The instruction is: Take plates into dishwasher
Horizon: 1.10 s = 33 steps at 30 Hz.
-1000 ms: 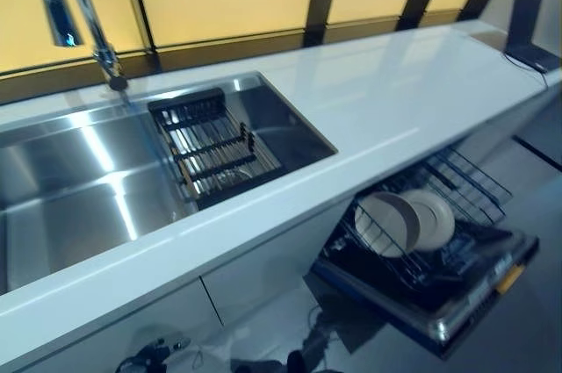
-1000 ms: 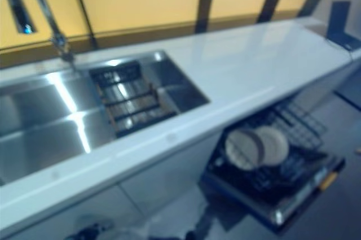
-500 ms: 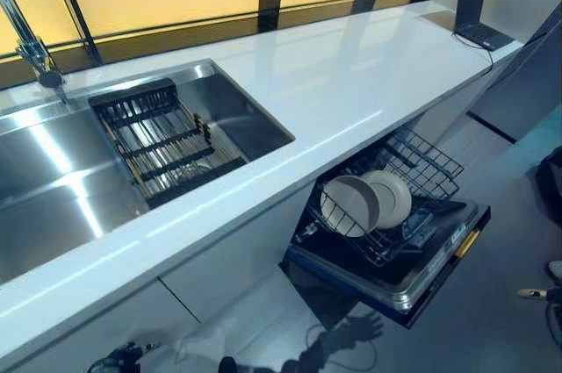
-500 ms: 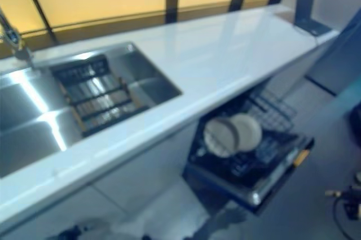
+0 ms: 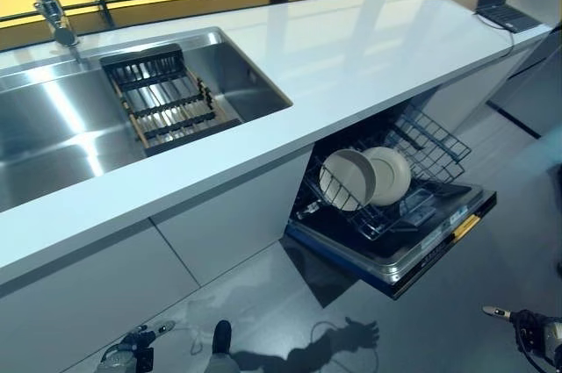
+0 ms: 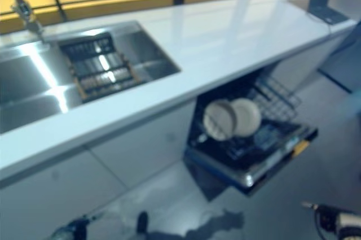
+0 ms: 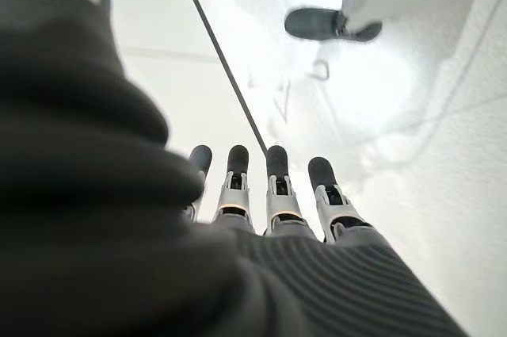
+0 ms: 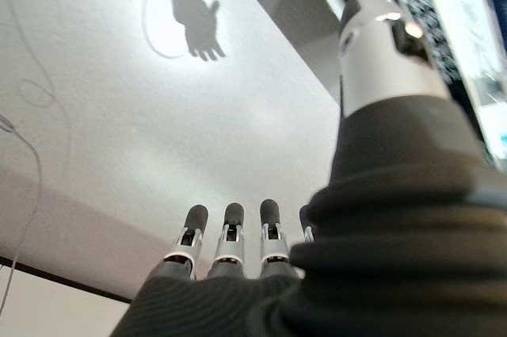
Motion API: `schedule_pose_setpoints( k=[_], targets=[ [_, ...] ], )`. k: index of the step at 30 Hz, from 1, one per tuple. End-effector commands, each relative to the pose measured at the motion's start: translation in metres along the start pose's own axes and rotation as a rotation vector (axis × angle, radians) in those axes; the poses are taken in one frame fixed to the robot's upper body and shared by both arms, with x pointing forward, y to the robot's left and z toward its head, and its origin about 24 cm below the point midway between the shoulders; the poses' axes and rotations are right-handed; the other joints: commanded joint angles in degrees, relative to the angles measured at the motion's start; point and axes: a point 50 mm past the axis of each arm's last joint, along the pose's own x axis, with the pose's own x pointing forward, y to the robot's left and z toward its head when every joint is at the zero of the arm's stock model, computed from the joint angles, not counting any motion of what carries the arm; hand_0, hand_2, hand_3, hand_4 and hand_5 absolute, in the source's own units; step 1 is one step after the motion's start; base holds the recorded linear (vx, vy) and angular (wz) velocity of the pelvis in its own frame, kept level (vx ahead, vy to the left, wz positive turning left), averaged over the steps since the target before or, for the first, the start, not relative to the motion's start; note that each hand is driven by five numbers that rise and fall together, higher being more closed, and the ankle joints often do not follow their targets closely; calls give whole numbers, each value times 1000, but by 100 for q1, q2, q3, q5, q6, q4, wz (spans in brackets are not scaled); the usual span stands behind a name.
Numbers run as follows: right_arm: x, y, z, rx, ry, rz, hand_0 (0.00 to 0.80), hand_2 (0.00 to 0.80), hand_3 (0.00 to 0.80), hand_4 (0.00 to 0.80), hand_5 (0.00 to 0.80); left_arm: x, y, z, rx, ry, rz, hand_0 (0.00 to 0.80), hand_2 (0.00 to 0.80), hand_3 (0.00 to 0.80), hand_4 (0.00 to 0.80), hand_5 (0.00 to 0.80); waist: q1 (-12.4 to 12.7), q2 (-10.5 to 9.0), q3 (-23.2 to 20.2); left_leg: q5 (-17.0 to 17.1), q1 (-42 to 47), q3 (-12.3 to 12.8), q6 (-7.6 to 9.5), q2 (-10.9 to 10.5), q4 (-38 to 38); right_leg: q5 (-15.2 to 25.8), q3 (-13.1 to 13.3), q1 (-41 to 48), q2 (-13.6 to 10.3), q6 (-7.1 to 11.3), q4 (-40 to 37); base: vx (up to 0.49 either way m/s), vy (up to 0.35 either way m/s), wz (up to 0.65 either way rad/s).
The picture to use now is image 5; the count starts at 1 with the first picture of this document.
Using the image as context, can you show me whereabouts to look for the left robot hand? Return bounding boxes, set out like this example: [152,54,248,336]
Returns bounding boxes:
[99,319,177,366]

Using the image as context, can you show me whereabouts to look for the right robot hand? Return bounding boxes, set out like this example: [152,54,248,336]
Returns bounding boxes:
[481,305,549,348]

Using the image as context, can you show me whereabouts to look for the deep cream plate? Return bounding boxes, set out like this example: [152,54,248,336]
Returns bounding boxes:
[319,148,378,212]

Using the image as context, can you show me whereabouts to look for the white cabinet door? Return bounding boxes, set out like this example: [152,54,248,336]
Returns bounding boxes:
[151,147,314,287]
[0,219,202,373]

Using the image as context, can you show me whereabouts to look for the black robot left foot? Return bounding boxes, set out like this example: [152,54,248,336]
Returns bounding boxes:
[212,319,234,356]

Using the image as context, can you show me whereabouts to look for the white robot left leg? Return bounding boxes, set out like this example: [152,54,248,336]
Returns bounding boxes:
[205,352,241,373]

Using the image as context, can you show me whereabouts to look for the stainless steel sink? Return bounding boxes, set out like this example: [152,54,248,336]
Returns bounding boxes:
[0,26,295,215]

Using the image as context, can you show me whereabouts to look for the black sink dish rack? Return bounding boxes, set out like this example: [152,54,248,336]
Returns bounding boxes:
[99,43,243,158]

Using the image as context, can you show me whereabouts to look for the chrome kitchen faucet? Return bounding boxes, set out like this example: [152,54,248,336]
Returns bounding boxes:
[0,0,97,70]

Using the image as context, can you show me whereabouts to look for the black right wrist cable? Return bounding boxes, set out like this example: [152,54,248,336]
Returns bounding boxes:
[512,314,562,373]

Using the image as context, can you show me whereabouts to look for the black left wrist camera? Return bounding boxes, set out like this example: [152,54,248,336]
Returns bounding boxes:
[134,345,155,373]

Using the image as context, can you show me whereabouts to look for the dishwasher wire rack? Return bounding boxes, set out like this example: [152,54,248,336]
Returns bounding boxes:
[283,100,499,303]

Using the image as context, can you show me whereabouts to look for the wire dishwasher basket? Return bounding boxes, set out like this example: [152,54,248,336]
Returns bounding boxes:
[298,103,474,242]

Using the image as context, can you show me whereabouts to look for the black laptop cable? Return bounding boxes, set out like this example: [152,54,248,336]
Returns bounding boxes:
[472,11,516,57]

